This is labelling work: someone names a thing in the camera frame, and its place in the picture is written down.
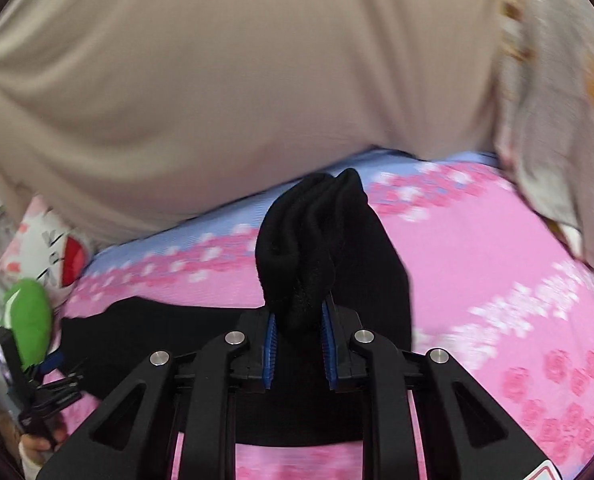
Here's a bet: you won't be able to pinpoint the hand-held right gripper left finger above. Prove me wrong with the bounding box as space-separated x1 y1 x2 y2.
36 310 278 480

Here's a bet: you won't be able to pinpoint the beige shirt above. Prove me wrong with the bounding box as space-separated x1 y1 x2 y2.
0 0 509 252

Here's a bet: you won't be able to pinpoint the green plush toy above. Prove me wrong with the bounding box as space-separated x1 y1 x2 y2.
3 279 54 369

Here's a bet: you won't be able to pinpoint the white and red plush pillow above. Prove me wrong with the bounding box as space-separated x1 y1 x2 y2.
0 195 95 292

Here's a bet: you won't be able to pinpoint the black pants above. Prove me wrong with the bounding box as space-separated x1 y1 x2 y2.
59 167 416 448

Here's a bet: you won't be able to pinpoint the pink floral bed sheet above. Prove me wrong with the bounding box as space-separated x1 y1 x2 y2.
42 147 594 480

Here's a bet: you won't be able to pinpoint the person's left forearm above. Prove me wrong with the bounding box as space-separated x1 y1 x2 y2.
19 447 46 480

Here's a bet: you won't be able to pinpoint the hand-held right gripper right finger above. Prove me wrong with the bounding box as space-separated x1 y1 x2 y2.
321 304 554 480

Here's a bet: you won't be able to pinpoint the person's left hand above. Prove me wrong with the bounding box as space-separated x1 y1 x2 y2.
19 417 68 466

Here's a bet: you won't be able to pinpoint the white floral pajama jacket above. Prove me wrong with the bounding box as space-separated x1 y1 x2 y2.
494 0 594 273

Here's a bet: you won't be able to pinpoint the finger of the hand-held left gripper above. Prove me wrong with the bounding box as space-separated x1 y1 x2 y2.
36 351 66 376
52 358 88 394

